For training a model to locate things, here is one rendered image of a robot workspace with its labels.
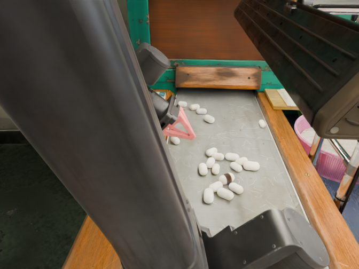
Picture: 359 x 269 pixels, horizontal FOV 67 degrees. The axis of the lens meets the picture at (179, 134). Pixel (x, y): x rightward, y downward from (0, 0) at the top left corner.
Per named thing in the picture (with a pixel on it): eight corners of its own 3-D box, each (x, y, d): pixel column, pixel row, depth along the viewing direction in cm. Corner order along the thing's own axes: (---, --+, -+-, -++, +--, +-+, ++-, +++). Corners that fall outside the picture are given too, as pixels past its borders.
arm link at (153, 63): (92, 62, 59) (86, 80, 52) (122, 18, 54) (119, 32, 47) (138, 92, 64) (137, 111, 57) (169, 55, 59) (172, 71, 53)
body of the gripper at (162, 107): (178, 98, 64) (154, 78, 62) (174, 118, 55) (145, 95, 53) (161, 116, 67) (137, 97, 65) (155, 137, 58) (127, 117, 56)
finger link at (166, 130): (203, 119, 66) (174, 95, 63) (203, 134, 60) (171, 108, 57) (185, 136, 69) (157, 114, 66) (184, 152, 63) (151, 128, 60)
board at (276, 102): (272, 109, 87) (273, 106, 86) (263, 91, 100) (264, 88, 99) (379, 112, 85) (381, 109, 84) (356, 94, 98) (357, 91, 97)
